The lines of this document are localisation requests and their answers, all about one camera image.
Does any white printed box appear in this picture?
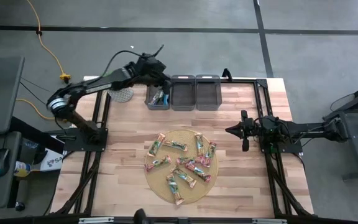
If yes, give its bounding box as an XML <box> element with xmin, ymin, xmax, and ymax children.
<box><xmin>38</xmin><ymin>148</ymin><xmax>64</xmax><ymax>172</ymax></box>

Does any translucent grey plastic bin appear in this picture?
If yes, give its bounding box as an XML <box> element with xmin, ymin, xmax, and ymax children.
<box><xmin>170</xmin><ymin>74</ymin><xmax>196</xmax><ymax>112</ymax></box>
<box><xmin>144</xmin><ymin>81</ymin><xmax>172</xmax><ymax>111</ymax></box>
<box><xmin>195</xmin><ymin>74</ymin><xmax>223</xmax><ymax>111</ymax></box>

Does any round woven tan placemat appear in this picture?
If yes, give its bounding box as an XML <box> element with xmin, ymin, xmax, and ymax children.
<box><xmin>144</xmin><ymin>129</ymin><xmax>219</xmax><ymax>205</ymax></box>

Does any black computer mouse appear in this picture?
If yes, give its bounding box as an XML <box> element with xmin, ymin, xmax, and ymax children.
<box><xmin>0</xmin><ymin>148</ymin><xmax>11</xmax><ymax>177</ymax></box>

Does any yellow cable plug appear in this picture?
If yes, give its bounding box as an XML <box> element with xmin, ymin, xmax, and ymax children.
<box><xmin>59</xmin><ymin>72</ymin><xmax>72</xmax><ymax>85</ymax></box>

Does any black metal cart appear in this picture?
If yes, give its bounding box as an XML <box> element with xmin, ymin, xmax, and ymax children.
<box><xmin>323</xmin><ymin>77</ymin><xmax>358</xmax><ymax>181</ymax></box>

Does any red-trim Chewy granola bar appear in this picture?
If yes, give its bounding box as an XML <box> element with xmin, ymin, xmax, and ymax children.
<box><xmin>185</xmin><ymin>160</ymin><xmax>212</xmax><ymax>183</ymax></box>
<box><xmin>204</xmin><ymin>141</ymin><xmax>218</xmax><ymax>168</ymax></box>
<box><xmin>144</xmin><ymin>154</ymin><xmax>173</xmax><ymax>173</ymax></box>

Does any black floor cable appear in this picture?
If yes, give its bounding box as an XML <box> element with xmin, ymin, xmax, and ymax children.
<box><xmin>19</xmin><ymin>77</ymin><xmax>52</xmax><ymax>93</ymax></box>
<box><xmin>19</xmin><ymin>81</ymin><xmax>48</xmax><ymax>106</ymax></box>

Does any orange extension cable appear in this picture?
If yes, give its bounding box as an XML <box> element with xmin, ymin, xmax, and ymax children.
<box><xmin>16</xmin><ymin>98</ymin><xmax>55</xmax><ymax>121</ymax></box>
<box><xmin>25</xmin><ymin>0</ymin><xmax>67</xmax><ymax>77</ymax></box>

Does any yellow and white bottle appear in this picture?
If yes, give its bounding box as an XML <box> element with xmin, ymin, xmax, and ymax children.
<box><xmin>13</xmin><ymin>160</ymin><xmax>32</xmax><ymax>179</ymax></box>

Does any long green snack packet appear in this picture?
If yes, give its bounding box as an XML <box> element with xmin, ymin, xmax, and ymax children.
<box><xmin>176</xmin><ymin>156</ymin><xmax>204</xmax><ymax>166</ymax></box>

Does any green plant in patterned pot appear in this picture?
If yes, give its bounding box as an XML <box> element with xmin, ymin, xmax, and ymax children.
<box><xmin>107</xmin><ymin>86</ymin><xmax>135</xmax><ymax>104</ymax></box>

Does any person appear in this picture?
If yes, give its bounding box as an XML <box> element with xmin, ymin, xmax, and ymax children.
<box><xmin>133</xmin><ymin>208</ymin><xmax>149</xmax><ymax>224</ymax></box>

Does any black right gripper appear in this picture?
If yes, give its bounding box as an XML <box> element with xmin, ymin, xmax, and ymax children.
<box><xmin>225</xmin><ymin>110</ymin><xmax>260</xmax><ymax>152</ymax></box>

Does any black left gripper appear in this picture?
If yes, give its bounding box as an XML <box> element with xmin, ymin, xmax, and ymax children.
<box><xmin>132</xmin><ymin>53</ymin><xmax>172</xmax><ymax>96</ymax></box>

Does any silver aluminium bracket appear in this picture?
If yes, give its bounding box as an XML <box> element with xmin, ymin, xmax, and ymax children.
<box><xmin>252</xmin><ymin>218</ymin><xmax>288</xmax><ymax>224</ymax></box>
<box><xmin>78</xmin><ymin>217</ymin><xmax>115</xmax><ymax>224</ymax></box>

